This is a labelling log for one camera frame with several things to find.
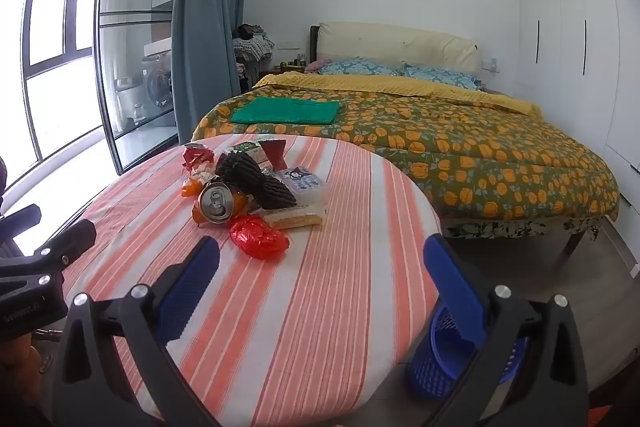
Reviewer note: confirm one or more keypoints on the bed with cream headboard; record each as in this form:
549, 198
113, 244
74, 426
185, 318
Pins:
400, 44

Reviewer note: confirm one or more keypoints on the blue plastic basket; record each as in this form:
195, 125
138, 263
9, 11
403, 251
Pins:
440, 362

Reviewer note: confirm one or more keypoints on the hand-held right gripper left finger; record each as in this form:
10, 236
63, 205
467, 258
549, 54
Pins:
190, 289

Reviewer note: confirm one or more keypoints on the orange white striped tablecloth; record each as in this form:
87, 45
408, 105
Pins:
300, 332

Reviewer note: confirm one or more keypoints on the washing machine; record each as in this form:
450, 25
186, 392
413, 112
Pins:
159, 89

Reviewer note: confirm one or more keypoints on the blue grey curtain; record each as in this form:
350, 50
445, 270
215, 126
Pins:
207, 32

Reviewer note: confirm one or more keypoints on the clear plastic tray package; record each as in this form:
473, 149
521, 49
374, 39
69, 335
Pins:
305, 184

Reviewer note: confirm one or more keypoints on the green folded cloth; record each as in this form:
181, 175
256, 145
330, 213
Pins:
285, 112

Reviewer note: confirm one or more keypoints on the wooden nightstand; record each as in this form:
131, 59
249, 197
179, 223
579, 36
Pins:
285, 73

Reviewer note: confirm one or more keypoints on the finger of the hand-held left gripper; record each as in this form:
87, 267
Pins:
70, 239
25, 213

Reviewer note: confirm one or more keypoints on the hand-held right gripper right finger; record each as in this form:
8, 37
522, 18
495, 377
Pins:
457, 292

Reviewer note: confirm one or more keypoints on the black foam fruit net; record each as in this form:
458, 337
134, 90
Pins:
260, 184

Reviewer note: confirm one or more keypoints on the dark red foil wrapper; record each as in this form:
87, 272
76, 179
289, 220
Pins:
274, 153

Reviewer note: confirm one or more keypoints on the green orange floral quilt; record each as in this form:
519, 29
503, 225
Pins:
450, 147

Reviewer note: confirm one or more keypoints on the black framed glass door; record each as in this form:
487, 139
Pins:
140, 37

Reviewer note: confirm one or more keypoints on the black framed window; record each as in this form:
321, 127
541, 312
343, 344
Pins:
45, 72

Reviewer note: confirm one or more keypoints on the beige flat food package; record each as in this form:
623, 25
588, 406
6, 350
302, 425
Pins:
295, 218

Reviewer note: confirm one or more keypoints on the yellow blanket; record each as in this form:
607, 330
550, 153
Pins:
400, 86

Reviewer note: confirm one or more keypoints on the white wardrobe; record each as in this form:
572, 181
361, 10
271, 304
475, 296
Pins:
575, 32

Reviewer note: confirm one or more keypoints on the blue floral pillow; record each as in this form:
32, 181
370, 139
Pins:
440, 77
357, 68

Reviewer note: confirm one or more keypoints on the pink cloth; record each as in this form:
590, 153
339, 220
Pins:
316, 66

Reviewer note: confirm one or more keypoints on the pile of clothes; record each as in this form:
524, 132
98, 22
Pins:
252, 42

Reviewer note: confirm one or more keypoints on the crushed red can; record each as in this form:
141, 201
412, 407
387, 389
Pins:
196, 154

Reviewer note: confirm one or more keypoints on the orange drink can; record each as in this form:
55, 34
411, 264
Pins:
216, 203

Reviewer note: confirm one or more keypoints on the white green carton box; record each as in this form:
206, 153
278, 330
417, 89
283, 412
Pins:
245, 152

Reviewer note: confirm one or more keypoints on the orange snack packet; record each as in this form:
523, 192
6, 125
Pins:
192, 184

